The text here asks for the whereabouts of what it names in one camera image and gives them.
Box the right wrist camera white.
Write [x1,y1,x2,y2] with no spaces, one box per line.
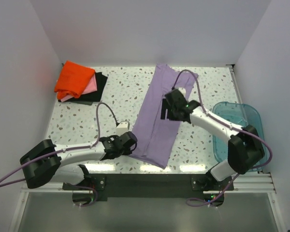
[178,87,186,96]

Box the folded pink t shirt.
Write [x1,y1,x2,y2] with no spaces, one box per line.
[57,74,98,102]

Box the folded orange t shirt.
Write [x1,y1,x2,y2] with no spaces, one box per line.
[54,60,95,100]

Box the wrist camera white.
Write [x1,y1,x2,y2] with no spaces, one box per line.
[116,121,130,135]
[178,87,186,96]

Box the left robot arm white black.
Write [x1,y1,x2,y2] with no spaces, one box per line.
[20,131,138,189]

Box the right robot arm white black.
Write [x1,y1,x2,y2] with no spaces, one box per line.
[161,88,265,190]

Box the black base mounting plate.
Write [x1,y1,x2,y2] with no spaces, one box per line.
[62,174,234,204]

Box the lilac polo shirt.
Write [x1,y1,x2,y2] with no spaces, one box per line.
[130,64,198,169]

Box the teal plastic basket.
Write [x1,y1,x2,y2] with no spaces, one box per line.
[212,101,268,174]

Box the folded black t shirt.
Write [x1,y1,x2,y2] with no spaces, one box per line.
[58,72,108,105]

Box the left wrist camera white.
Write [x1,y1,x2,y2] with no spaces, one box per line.
[116,121,130,135]

